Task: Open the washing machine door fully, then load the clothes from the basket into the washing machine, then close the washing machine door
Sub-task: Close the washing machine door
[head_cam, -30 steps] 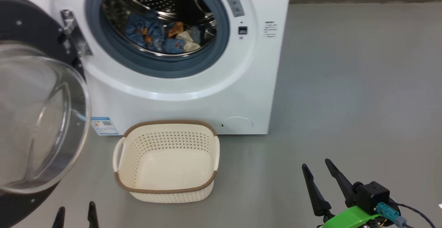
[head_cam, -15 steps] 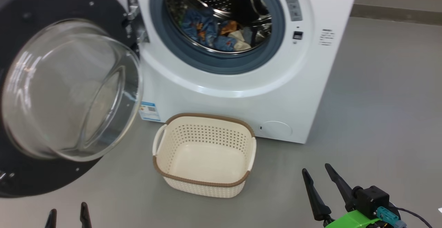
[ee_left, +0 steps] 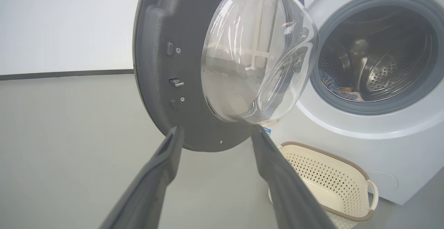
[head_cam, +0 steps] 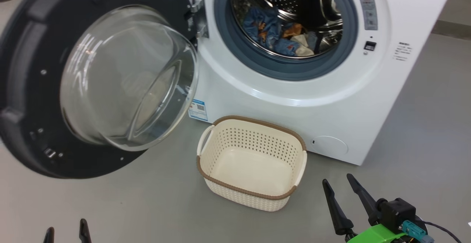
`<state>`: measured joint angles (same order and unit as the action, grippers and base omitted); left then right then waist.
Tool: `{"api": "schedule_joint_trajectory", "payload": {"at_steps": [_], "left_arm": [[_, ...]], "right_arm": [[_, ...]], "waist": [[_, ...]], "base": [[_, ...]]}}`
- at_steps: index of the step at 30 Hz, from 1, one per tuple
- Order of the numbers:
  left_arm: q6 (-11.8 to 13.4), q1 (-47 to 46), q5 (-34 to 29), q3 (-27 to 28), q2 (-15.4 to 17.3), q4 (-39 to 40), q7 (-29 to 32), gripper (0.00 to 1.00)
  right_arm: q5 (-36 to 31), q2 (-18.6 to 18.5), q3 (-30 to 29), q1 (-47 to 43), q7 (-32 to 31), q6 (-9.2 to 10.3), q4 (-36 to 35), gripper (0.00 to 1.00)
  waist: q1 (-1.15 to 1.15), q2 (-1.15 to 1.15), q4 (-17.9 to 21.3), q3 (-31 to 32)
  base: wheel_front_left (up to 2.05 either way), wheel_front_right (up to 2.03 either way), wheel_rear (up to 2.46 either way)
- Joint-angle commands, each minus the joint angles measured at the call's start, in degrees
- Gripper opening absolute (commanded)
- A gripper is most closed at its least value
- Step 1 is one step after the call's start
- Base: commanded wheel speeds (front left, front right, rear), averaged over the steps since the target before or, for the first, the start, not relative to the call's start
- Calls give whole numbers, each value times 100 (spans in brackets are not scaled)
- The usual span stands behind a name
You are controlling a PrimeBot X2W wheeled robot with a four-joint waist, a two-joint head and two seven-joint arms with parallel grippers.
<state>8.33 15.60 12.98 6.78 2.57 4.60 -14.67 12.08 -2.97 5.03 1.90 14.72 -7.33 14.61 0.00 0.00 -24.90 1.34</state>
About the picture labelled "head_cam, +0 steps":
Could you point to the black door latch slot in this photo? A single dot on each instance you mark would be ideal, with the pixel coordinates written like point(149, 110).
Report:
point(370, 45)

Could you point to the blue energy label sticker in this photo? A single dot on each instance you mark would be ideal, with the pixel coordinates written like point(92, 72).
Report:
point(198, 110)

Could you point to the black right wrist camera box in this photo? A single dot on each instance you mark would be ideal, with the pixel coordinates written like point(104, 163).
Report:
point(397, 211)

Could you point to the cream garment with orange print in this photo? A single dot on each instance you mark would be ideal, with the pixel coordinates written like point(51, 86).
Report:
point(303, 48)

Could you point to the round white filter cover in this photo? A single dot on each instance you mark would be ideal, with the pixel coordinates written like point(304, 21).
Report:
point(329, 145)

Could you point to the cream perforated laundry basket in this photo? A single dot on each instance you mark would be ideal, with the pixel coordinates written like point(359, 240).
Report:
point(250, 169)

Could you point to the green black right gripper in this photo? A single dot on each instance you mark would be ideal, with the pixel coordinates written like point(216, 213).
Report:
point(375, 235)

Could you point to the small printed text sticker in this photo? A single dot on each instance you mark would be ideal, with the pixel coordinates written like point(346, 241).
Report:
point(403, 51)

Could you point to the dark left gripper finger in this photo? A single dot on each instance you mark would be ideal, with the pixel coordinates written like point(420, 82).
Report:
point(84, 233)
point(49, 235)

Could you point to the grey warning label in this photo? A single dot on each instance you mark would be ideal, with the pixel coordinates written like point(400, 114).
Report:
point(368, 13)

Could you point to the white front-load washing machine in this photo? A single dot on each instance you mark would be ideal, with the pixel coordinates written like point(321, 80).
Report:
point(294, 99)

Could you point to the blue bear-print garment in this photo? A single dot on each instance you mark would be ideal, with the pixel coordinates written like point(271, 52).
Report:
point(263, 24)

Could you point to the grey rubber door gasket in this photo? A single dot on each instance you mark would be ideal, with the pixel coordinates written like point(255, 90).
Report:
point(287, 68)

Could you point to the black round glass washer door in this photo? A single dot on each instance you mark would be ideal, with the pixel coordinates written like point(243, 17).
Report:
point(29, 70)

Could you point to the metal door hinge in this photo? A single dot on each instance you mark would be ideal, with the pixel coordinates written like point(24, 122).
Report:
point(198, 14)

